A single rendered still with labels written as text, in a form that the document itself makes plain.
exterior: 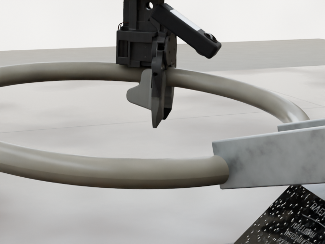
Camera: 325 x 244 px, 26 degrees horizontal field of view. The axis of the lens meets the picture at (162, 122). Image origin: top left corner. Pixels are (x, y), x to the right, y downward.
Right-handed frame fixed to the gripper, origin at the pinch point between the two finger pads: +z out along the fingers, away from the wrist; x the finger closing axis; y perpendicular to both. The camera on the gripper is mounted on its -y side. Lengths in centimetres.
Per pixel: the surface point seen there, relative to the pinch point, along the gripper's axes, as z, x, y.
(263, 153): -8.4, 42.6, -20.4
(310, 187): 3.6, 16.2, -24.3
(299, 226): 6.6, 22.8, -23.5
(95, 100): 113, -466, 179
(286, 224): 7.3, 20.9, -21.7
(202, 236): 96, -170, 23
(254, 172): -6.3, 42.1, -19.6
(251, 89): -7.0, 6.7, -14.6
